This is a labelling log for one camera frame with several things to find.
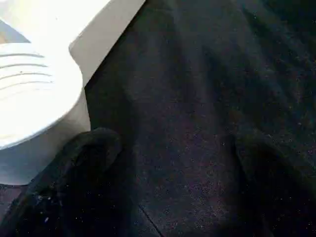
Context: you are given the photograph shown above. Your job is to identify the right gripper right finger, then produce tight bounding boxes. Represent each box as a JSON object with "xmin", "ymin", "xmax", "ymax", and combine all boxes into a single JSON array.
[{"xmin": 233, "ymin": 130, "xmax": 316, "ymax": 237}]

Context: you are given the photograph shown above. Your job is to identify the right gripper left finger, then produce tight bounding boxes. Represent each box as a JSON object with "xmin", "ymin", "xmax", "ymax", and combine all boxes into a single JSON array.
[{"xmin": 4, "ymin": 127, "xmax": 122, "ymax": 237}]

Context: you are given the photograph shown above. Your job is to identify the white plastic table top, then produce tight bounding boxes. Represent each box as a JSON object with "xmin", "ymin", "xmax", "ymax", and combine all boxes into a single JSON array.
[{"xmin": 0, "ymin": 0, "xmax": 147, "ymax": 185}]

